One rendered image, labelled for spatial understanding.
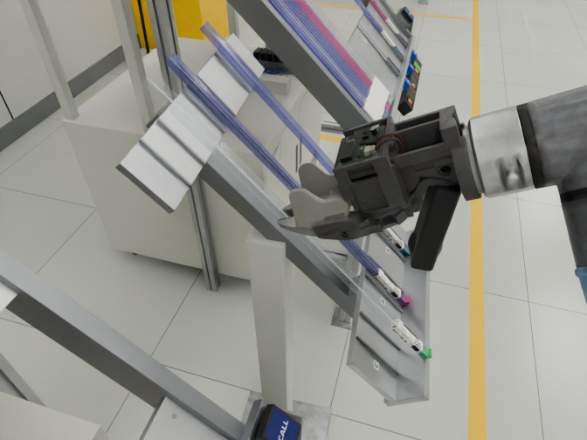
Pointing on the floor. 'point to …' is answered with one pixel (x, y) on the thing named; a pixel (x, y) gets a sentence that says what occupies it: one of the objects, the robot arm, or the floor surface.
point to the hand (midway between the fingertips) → (293, 220)
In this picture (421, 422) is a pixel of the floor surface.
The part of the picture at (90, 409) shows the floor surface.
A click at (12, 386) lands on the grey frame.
